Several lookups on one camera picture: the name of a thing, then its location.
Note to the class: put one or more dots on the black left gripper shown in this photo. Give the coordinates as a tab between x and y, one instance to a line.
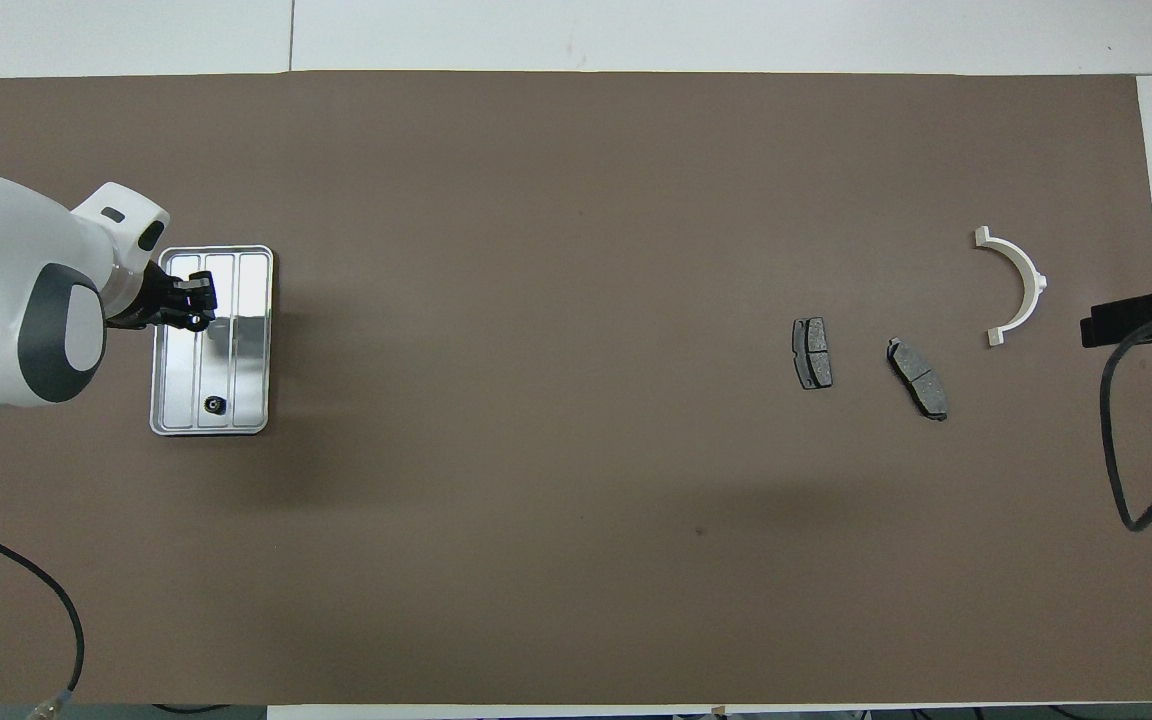
148	298

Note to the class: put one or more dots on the large black bearing gear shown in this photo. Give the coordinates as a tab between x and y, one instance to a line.
198	320

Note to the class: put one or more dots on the small black bearing gear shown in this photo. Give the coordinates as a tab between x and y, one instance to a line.
214	405

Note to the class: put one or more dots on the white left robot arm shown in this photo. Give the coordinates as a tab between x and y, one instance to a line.
16	290

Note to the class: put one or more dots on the silver ribbed metal tray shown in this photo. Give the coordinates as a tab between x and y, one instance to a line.
248	340

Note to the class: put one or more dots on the long dark brake pad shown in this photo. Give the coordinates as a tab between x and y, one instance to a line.
918	378

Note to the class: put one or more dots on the short dark brake pad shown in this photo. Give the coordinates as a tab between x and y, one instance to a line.
812	352

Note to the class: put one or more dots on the brown table mat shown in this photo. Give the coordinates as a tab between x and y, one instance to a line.
576	550

